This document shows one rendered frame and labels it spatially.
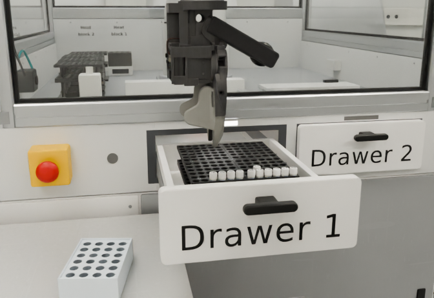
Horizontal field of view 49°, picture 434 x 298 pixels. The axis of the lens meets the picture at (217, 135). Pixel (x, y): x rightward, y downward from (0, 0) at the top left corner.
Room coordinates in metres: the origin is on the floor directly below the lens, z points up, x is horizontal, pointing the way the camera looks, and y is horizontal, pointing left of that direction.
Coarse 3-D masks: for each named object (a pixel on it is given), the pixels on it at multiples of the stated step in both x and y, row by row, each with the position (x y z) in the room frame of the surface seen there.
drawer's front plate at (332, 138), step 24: (408, 120) 1.02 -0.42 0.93; (312, 144) 0.97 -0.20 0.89; (336, 144) 0.98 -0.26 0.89; (360, 144) 0.99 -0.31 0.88; (384, 144) 1.00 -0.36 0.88; (408, 144) 1.02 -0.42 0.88; (312, 168) 0.97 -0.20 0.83; (336, 168) 0.98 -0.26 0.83; (360, 168) 0.99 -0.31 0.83; (384, 168) 1.01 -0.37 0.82; (408, 168) 1.02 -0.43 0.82
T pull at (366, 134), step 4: (360, 132) 0.99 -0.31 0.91; (364, 132) 0.99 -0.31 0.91; (368, 132) 0.99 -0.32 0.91; (356, 136) 0.95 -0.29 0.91; (360, 136) 0.95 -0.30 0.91; (364, 136) 0.96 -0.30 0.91; (368, 136) 0.96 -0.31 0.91; (372, 136) 0.96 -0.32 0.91; (376, 136) 0.96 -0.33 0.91; (380, 136) 0.96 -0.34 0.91; (384, 136) 0.96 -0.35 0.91; (388, 136) 0.97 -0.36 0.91; (356, 140) 0.95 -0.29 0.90; (360, 140) 0.96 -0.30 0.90; (364, 140) 0.96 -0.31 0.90; (368, 140) 0.96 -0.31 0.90; (372, 140) 0.96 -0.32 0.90; (376, 140) 0.96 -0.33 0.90
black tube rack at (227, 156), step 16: (208, 144) 0.93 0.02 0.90; (224, 144) 0.93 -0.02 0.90; (240, 144) 0.94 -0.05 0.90; (256, 144) 0.93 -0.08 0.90; (192, 160) 0.82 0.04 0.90; (208, 160) 0.82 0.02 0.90; (224, 160) 0.82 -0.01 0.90; (240, 160) 0.82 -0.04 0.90; (256, 160) 0.83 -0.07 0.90; (272, 160) 0.82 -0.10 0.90; (192, 176) 0.74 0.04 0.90; (208, 176) 0.74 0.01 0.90
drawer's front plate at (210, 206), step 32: (160, 192) 0.60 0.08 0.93; (192, 192) 0.60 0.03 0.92; (224, 192) 0.61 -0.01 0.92; (256, 192) 0.62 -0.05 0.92; (288, 192) 0.63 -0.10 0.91; (320, 192) 0.64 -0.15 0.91; (352, 192) 0.65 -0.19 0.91; (160, 224) 0.60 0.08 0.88; (192, 224) 0.60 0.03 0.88; (224, 224) 0.61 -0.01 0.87; (256, 224) 0.62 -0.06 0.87; (320, 224) 0.64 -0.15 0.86; (352, 224) 0.65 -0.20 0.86; (160, 256) 0.61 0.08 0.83; (192, 256) 0.60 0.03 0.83; (224, 256) 0.61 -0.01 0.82; (256, 256) 0.62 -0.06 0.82
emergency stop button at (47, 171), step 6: (42, 162) 0.83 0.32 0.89; (48, 162) 0.83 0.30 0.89; (36, 168) 0.82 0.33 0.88; (42, 168) 0.82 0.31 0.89; (48, 168) 0.82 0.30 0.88; (54, 168) 0.83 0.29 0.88; (36, 174) 0.82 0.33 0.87; (42, 174) 0.82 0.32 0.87; (48, 174) 0.82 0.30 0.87; (54, 174) 0.82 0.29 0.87; (42, 180) 0.82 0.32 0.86; (48, 180) 0.82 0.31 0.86
